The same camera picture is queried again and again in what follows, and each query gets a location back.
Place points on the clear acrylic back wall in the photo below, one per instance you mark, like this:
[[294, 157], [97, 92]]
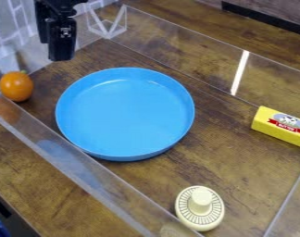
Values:
[[251, 77]]

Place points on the black bar on wall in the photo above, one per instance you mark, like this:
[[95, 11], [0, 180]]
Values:
[[260, 17]]

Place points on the clear acrylic wall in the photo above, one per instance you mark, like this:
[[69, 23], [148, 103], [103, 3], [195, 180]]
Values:
[[140, 213], [251, 77]]

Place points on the clear acrylic corner bracket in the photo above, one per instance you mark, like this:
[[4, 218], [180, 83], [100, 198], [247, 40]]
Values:
[[103, 27]]

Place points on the cream round toy knob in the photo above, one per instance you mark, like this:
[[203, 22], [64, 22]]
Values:
[[199, 208]]

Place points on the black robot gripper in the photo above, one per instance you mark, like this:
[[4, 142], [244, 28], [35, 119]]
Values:
[[60, 29]]

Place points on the orange ball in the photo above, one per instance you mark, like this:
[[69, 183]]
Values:
[[16, 86]]

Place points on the clear acrylic front wall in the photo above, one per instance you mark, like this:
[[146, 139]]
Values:
[[140, 213]]

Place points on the blue round tray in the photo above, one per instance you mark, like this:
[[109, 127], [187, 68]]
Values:
[[124, 114]]

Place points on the yellow butter box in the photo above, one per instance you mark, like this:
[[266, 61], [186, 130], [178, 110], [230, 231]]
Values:
[[276, 124]]

